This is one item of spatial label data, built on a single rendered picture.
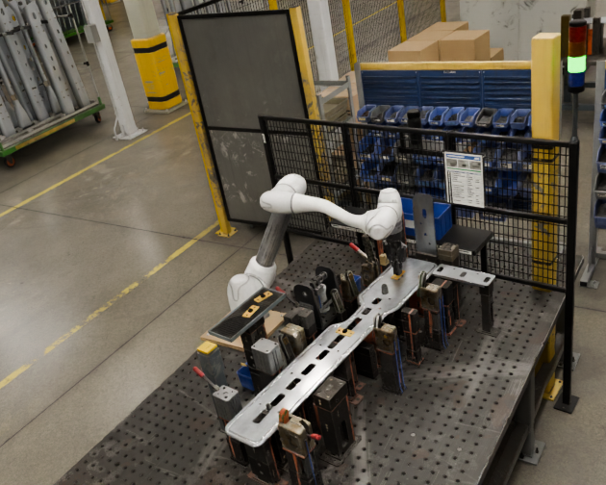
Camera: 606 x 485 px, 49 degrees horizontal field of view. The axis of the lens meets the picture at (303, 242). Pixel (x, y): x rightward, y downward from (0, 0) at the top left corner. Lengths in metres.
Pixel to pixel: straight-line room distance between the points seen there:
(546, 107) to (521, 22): 6.23
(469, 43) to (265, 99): 2.75
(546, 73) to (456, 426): 1.57
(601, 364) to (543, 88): 1.84
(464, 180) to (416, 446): 1.39
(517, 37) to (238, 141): 4.90
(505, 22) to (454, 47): 2.17
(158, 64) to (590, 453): 8.30
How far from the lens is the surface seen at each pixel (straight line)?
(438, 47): 7.50
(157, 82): 10.49
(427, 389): 3.09
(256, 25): 5.16
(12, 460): 4.60
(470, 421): 2.94
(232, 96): 5.52
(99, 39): 9.52
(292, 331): 2.90
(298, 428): 2.48
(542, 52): 3.17
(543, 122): 3.27
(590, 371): 4.29
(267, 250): 3.56
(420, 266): 3.36
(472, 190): 3.51
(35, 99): 10.57
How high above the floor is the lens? 2.77
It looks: 28 degrees down
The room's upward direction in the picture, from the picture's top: 11 degrees counter-clockwise
